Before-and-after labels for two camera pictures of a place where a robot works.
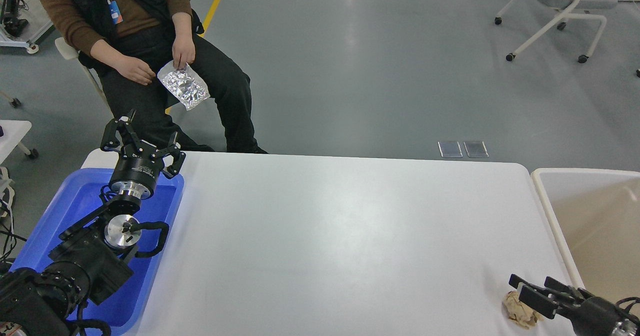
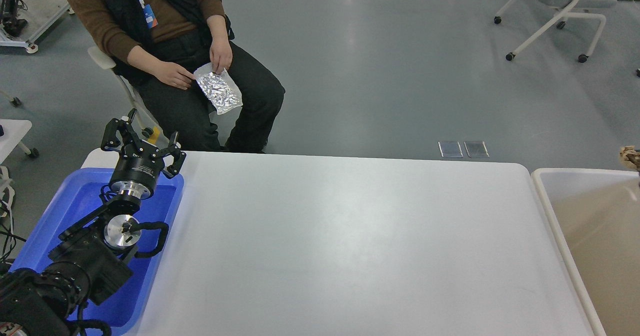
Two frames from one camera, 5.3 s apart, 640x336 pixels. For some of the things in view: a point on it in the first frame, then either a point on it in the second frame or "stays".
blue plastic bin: [80, 192] stays
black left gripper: [136, 171] stays
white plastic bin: [596, 213] stays
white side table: [13, 132] stays
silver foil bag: [183, 85] -> [218, 88]
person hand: [135, 69] -> [173, 74]
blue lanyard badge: [116, 14] -> [150, 16]
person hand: [183, 52] -> [221, 54]
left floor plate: [450, 149] stays
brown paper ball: [519, 313] -> [630, 158]
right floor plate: [476, 149] stays
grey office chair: [70, 52] -> [148, 123]
